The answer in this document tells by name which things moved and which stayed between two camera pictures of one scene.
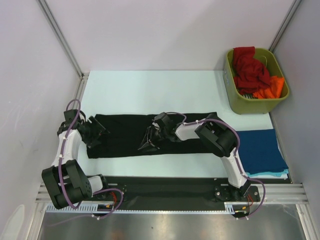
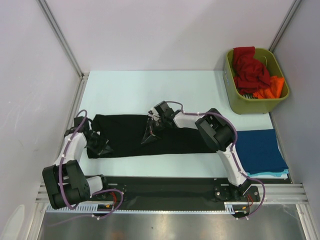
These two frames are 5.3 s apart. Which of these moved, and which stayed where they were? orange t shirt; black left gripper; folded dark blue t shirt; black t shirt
Moved: black left gripper
Stayed: folded dark blue t shirt; black t shirt; orange t shirt
